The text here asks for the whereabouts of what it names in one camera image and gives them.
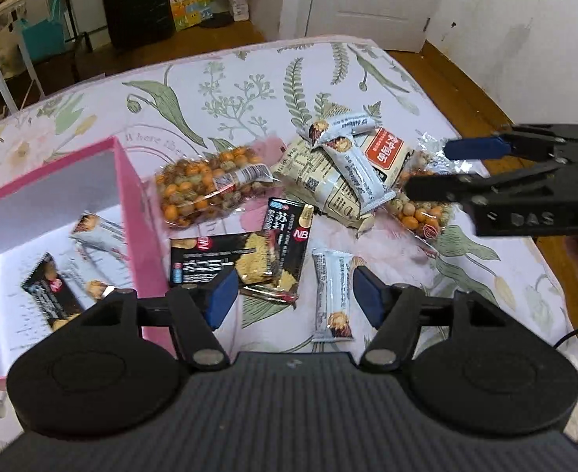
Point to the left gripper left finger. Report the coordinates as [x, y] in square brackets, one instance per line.
[195, 312]

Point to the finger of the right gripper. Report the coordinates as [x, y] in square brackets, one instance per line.
[459, 187]
[534, 142]

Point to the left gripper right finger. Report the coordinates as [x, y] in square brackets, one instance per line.
[394, 312]

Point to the small coated peanut bag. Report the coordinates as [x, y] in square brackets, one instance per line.
[415, 205]

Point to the black soda cracker packet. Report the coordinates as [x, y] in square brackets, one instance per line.
[291, 221]

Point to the white snack bar wrapper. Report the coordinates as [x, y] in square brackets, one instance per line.
[337, 312]

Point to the white snack bar upper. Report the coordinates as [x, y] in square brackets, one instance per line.
[357, 171]

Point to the white snack bar top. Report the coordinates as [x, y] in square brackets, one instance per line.
[339, 126]

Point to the large coated peanut bag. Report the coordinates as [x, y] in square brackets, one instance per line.
[192, 191]

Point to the white snack bar in box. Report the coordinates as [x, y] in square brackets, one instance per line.
[96, 232]

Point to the beige noodle packet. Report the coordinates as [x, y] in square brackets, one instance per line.
[309, 175]

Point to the black cracker packet in box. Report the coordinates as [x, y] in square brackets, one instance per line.
[52, 295]

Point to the white door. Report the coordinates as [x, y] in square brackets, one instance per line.
[377, 0]

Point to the pink storage box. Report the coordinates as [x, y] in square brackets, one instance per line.
[37, 213]

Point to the colourful gift bag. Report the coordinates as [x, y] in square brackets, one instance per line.
[189, 13]

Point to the teal bag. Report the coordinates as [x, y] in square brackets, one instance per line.
[47, 37]

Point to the black suitcase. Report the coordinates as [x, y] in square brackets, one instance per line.
[136, 23]

